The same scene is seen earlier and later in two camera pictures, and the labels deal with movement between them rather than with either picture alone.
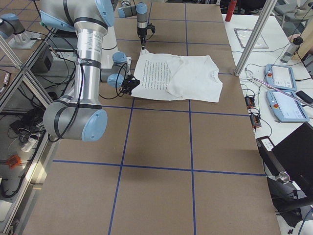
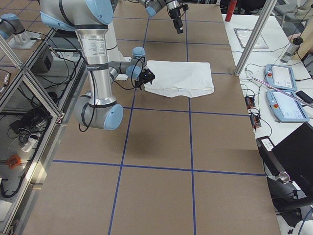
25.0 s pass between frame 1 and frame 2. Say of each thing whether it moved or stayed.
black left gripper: moved
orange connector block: stayed
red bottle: stayed
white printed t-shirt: moved
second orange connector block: stayed
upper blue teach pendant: stayed
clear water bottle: stayed
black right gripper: moved
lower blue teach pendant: stayed
